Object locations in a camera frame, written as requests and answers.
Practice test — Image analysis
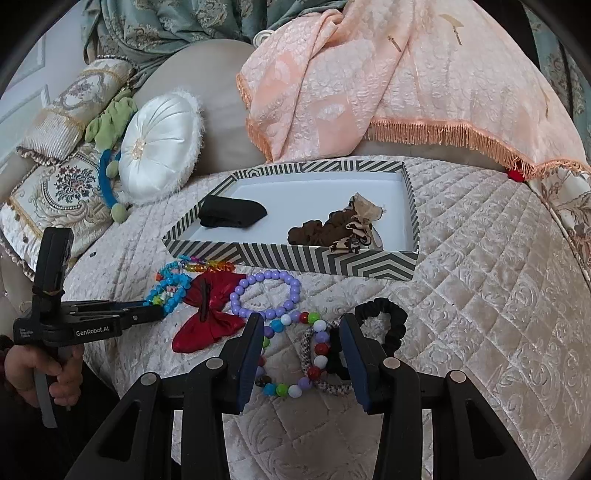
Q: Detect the red satin bow clip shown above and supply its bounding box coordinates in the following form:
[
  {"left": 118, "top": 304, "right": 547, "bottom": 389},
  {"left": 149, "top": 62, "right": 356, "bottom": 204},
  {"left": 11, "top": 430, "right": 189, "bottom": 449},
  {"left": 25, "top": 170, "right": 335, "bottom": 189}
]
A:
[{"left": 172, "top": 273, "right": 248, "bottom": 355}]

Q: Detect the black cloth pouch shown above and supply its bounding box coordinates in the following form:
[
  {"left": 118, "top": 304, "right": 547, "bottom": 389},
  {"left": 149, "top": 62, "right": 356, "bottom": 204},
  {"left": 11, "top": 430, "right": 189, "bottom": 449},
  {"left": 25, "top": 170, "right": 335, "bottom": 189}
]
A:
[{"left": 199, "top": 195, "right": 269, "bottom": 229}]

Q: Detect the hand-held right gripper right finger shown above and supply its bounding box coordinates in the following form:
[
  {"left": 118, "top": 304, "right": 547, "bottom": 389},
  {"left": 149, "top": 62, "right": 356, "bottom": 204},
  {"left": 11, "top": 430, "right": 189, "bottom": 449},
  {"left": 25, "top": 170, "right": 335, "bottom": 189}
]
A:
[{"left": 339, "top": 313, "right": 539, "bottom": 480}]

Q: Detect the large multicolour bead bracelet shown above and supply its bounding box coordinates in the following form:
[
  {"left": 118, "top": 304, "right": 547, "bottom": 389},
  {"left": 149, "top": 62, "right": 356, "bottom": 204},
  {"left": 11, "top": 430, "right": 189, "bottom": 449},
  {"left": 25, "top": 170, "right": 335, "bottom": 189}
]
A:
[{"left": 254, "top": 311, "right": 334, "bottom": 400}]

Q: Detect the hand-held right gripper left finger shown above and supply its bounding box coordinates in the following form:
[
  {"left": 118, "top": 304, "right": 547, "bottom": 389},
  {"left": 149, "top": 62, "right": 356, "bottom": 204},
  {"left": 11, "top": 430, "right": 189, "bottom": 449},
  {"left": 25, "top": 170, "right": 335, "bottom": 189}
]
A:
[{"left": 65, "top": 313, "right": 266, "bottom": 480}]

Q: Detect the brown scrunchie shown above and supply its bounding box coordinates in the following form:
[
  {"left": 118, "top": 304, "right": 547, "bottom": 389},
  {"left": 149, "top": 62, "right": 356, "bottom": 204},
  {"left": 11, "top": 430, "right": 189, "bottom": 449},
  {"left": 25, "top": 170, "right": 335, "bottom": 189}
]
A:
[{"left": 287, "top": 210, "right": 357, "bottom": 248}]

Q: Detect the small pink teal bracelet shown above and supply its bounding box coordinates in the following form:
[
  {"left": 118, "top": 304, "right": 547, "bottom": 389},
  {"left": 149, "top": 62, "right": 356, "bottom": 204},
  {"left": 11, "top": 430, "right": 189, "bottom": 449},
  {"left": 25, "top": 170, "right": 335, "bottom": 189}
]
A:
[{"left": 156, "top": 272, "right": 186, "bottom": 305}]

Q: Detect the embroidered bolster cushion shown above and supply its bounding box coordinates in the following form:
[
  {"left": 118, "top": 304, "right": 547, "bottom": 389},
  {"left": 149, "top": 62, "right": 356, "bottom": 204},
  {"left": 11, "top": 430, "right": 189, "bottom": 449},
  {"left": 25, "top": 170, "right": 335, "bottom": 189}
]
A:
[{"left": 16, "top": 58, "right": 136, "bottom": 162}]

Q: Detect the blue plush tieback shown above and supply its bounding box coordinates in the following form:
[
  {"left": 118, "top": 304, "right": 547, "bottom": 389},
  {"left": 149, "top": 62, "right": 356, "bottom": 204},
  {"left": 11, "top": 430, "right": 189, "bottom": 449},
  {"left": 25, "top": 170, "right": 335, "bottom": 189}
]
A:
[{"left": 98, "top": 148, "right": 134, "bottom": 225}]

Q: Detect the peach fringed blanket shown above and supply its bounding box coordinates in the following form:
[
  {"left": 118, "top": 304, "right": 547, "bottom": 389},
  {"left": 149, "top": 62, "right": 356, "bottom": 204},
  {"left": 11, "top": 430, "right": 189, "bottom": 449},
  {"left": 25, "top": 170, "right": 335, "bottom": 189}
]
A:
[{"left": 236, "top": 0, "right": 591, "bottom": 182}]

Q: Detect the purple bead bracelet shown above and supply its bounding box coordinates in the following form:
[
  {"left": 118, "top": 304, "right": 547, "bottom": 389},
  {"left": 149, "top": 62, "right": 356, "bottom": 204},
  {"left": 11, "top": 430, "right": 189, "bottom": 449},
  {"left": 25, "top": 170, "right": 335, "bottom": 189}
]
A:
[{"left": 229, "top": 271, "right": 302, "bottom": 325}]

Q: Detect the rainbow crystal bracelet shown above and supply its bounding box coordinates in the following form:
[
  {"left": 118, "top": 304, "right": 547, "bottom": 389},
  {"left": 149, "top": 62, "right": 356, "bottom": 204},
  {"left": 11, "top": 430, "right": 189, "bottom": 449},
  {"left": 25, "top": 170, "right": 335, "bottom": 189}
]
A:
[{"left": 179, "top": 255, "right": 236, "bottom": 275}]

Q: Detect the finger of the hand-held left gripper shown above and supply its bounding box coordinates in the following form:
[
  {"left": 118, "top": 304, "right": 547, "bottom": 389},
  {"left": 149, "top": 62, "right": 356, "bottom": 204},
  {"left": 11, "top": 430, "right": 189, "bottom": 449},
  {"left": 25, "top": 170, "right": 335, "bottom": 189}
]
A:
[
  {"left": 61, "top": 299, "right": 149, "bottom": 315},
  {"left": 74, "top": 305, "right": 166, "bottom": 326}
]

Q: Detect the blue bead bracelet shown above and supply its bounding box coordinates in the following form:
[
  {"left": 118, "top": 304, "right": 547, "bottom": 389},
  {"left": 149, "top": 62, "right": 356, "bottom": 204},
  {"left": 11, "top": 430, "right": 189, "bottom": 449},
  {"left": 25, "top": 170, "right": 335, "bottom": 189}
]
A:
[{"left": 143, "top": 261, "right": 194, "bottom": 315}]

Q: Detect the beige sofa backrest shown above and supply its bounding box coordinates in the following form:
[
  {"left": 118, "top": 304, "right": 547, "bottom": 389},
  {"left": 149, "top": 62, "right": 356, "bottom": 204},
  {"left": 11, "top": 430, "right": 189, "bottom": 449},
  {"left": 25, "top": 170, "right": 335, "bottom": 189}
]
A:
[{"left": 133, "top": 39, "right": 269, "bottom": 177}]

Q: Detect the person's left hand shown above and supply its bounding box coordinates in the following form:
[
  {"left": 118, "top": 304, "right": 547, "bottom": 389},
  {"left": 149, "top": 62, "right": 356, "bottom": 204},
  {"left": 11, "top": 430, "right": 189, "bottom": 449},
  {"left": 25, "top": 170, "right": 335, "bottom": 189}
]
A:
[{"left": 4, "top": 344, "right": 86, "bottom": 409}]

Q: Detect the grey white striped box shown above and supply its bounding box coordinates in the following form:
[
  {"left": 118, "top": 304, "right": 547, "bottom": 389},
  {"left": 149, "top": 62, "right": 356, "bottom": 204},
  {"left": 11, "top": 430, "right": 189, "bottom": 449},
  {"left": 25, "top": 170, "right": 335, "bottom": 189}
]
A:
[{"left": 161, "top": 161, "right": 420, "bottom": 281}]

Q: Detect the beige floral cloth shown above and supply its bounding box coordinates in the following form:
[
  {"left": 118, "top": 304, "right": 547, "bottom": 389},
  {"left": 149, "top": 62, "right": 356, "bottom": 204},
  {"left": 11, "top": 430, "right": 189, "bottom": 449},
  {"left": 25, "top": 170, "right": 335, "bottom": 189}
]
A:
[{"left": 526, "top": 165, "right": 591, "bottom": 271}]

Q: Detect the beige quilted bedspread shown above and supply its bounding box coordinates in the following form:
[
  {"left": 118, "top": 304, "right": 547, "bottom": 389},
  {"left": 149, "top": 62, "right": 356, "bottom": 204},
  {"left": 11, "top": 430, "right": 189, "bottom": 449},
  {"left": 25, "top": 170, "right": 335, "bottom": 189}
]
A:
[{"left": 55, "top": 154, "right": 591, "bottom": 480}]

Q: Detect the teal patterned curtain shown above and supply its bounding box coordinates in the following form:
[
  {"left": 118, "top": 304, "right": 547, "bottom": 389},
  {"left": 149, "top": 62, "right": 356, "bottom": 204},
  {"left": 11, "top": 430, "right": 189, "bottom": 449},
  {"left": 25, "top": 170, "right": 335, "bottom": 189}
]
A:
[{"left": 522, "top": 0, "right": 591, "bottom": 116}]

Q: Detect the green plush toy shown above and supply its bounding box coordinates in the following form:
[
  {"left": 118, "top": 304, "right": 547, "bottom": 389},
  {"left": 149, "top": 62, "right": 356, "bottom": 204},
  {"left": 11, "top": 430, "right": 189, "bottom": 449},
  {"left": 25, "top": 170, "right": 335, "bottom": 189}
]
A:
[{"left": 84, "top": 90, "right": 139, "bottom": 151}]

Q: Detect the white round satin cushion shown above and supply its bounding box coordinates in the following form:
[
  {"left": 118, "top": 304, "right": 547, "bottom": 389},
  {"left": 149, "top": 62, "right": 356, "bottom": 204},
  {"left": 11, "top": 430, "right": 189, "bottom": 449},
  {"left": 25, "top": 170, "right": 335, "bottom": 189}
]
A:
[{"left": 117, "top": 89, "right": 205, "bottom": 204}]

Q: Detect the floral embroidered square cushion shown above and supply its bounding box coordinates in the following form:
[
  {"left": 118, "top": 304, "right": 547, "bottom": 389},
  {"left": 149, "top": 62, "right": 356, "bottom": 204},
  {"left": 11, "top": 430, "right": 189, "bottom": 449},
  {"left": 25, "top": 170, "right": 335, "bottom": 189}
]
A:
[{"left": 0, "top": 143, "right": 126, "bottom": 274}]

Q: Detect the black scrunchie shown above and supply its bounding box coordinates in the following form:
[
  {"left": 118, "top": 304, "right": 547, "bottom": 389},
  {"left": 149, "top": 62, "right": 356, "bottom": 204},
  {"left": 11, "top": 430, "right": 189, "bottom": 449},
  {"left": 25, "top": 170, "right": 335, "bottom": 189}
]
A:
[{"left": 355, "top": 298, "right": 409, "bottom": 360}]

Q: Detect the beige patterned bow clip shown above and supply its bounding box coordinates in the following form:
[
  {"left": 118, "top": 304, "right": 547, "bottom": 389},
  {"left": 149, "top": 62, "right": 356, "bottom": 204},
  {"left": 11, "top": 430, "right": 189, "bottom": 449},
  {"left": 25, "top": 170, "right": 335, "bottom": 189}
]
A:
[{"left": 329, "top": 193, "right": 387, "bottom": 256}]

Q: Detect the grey patterned hair tie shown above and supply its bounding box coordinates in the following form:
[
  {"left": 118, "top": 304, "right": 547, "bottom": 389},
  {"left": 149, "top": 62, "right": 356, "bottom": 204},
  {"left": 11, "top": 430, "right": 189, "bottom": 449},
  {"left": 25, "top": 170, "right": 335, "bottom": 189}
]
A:
[{"left": 299, "top": 330, "right": 357, "bottom": 398}]

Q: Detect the green damask curtain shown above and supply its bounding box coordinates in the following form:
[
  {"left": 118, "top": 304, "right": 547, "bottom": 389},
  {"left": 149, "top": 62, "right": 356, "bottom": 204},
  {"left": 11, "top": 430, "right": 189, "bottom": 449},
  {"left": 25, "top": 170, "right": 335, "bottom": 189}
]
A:
[{"left": 92, "top": 0, "right": 347, "bottom": 86}]

